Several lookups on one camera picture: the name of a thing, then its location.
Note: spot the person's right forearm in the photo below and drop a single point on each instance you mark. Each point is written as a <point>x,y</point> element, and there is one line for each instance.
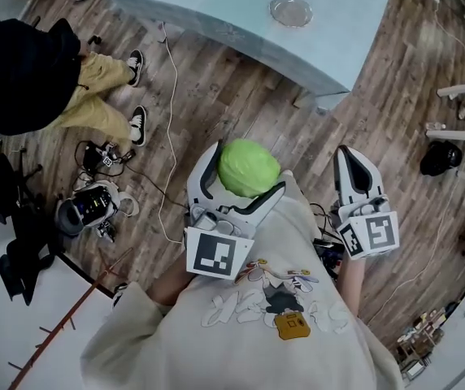
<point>350,287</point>

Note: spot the person's left forearm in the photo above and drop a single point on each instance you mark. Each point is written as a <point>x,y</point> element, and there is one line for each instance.
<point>171,287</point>

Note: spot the black office chair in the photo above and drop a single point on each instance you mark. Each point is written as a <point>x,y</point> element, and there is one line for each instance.
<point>25,226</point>

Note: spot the white and black headset device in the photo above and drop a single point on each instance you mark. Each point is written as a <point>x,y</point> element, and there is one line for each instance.
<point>90,205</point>

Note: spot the black bag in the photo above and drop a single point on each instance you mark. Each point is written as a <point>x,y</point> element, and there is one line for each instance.
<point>440,159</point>

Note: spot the person's white shoe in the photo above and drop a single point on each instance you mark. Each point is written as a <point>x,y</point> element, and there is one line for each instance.
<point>119,295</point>

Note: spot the clear glass bowl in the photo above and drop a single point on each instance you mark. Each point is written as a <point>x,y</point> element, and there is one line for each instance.
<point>290,11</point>

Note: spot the green cabbage ball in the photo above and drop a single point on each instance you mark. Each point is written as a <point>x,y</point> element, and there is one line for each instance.
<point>249,167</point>

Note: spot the reddish wooden rod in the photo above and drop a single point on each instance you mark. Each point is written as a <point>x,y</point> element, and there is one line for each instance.
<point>74,307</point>

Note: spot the white table frame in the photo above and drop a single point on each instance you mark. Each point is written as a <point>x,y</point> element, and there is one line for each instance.
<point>460,89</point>

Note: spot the person's cream printed shirt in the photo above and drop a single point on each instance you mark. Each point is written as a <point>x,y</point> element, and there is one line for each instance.
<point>216,352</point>

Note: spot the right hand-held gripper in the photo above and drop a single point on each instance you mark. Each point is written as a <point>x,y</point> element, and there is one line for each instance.
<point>379,230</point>

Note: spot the wooden shelf with items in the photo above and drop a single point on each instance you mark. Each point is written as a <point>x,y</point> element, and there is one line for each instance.
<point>419,331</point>

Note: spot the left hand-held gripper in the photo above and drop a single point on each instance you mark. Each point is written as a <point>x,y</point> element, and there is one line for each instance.
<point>210,254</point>

